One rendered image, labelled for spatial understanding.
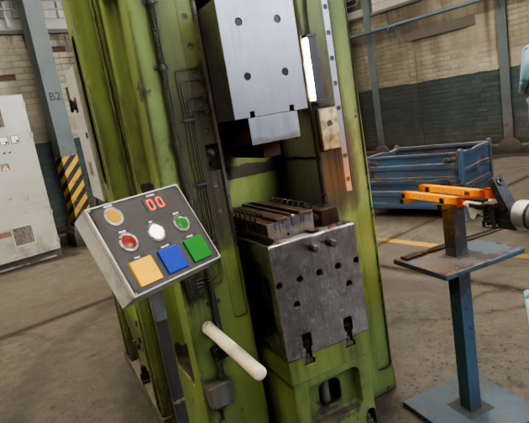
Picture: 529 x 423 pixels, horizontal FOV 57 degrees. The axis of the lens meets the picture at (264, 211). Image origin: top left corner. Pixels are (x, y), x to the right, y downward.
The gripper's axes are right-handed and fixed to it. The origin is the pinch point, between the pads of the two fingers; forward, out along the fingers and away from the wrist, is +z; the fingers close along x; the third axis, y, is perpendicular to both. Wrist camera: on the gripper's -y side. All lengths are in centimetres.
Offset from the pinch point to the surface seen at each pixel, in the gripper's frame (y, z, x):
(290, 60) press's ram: -57, 36, -41
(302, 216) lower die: -1, 36, -46
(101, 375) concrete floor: 97, 173, -128
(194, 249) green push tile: -4, 16, -93
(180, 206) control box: -17, 25, -92
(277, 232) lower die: 2, 35, -57
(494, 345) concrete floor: 97, 52, 62
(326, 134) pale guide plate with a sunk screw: -28, 49, -23
